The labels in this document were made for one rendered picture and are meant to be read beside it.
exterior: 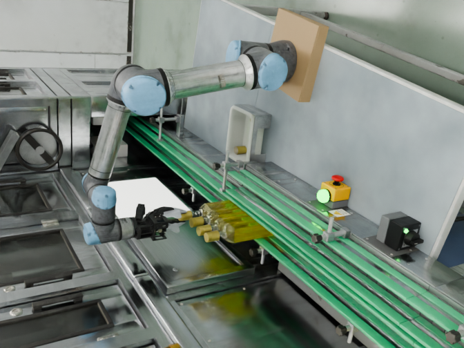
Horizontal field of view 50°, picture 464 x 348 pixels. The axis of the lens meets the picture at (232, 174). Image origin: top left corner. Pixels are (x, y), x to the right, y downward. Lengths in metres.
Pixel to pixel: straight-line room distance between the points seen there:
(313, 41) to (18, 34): 3.85
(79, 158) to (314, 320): 1.48
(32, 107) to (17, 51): 2.79
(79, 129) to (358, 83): 1.44
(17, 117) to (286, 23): 1.31
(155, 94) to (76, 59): 3.93
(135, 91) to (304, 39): 0.64
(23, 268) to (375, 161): 1.22
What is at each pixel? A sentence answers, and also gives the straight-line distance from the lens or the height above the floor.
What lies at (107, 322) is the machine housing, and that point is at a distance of 1.59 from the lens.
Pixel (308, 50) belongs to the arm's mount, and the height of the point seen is 0.80.
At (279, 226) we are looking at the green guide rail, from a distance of 1.70.
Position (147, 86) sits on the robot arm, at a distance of 1.46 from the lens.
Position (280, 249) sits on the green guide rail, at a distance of 1.76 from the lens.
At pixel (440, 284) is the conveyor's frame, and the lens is 1.40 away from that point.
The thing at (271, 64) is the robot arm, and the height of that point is 0.99.
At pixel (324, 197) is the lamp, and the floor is 0.85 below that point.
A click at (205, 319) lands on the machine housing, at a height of 1.25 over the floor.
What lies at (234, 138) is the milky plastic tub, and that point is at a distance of 2.14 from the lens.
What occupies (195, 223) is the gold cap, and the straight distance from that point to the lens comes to 1.77.
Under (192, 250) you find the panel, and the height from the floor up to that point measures 1.14.
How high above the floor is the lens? 1.92
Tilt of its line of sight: 31 degrees down
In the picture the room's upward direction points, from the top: 96 degrees counter-clockwise
